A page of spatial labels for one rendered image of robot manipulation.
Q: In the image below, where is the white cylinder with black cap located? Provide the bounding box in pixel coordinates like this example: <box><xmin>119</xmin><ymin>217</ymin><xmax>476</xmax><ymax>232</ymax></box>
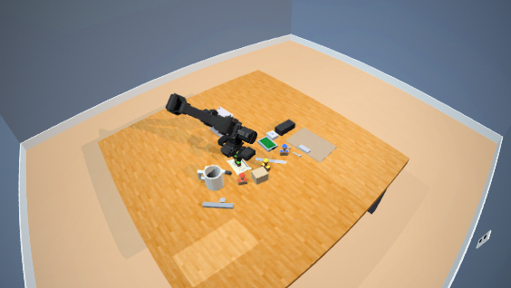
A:
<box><xmin>221</xmin><ymin>169</ymin><xmax>232</xmax><ymax>176</ymax></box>

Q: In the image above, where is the white taped card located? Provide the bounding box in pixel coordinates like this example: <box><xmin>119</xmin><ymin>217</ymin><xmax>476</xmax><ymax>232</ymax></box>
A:
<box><xmin>227</xmin><ymin>159</ymin><xmax>251</xmax><ymax>175</ymax></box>

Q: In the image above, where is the beige cube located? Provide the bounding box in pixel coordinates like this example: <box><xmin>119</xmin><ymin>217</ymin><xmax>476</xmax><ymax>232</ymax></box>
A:
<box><xmin>251</xmin><ymin>167</ymin><xmax>268</xmax><ymax>184</ymax></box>

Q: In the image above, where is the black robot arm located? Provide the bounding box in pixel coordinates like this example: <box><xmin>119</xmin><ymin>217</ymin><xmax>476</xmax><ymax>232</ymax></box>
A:
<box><xmin>166</xmin><ymin>93</ymin><xmax>257</xmax><ymax>158</ymax></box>

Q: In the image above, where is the red-handled fail stamp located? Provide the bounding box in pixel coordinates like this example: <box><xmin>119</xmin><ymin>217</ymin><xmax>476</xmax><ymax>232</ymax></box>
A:
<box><xmin>237</xmin><ymin>173</ymin><xmax>247</xmax><ymax>185</ymax></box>

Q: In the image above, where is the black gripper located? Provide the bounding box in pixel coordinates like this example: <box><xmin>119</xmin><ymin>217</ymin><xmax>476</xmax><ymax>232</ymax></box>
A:
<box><xmin>217</xmin><ymin>135</ymin><xmax>256</xmax><ymax>162</ymax></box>

